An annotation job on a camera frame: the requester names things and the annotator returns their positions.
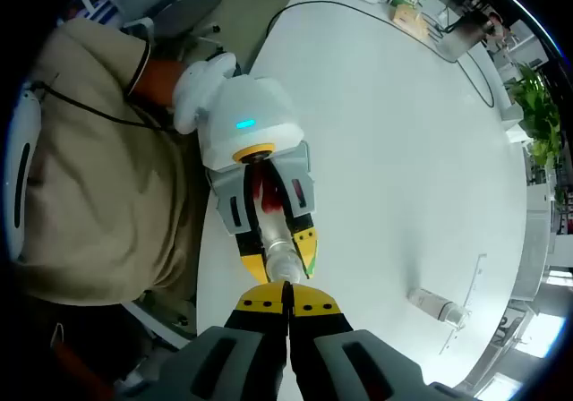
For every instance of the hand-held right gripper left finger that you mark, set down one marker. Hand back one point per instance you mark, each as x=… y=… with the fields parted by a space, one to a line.
x=224 y=360

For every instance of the dark trousers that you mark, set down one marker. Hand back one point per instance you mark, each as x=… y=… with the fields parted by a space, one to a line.
x=112 y=329

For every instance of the clear pump bottle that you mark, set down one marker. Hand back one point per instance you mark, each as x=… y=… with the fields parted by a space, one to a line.
x=277 y=249

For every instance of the grey office chair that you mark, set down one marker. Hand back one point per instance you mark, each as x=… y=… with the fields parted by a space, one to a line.
x=188 y=11

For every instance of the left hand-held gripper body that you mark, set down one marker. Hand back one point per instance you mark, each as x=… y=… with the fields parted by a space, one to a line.
x=250 y=105

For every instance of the white worn device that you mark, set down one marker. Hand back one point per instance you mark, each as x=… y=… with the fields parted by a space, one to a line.
x=27 y=114

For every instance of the wide clear bottle cover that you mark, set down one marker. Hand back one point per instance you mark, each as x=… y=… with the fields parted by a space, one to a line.
x=454 y=316

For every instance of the beige tissue box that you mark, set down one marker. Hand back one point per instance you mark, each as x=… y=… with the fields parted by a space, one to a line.
x=409 y=20

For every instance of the potted green plant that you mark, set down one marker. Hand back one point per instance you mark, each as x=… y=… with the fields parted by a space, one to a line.
x=537 y=105

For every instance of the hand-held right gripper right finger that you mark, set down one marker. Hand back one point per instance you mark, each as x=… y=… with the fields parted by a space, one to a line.
x=358 y=360

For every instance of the white pump bottle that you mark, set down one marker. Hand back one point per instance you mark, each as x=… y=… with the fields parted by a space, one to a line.
x=430 y=302

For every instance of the person in beige shirt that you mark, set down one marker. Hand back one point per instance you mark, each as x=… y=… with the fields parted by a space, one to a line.
x=112 y=195

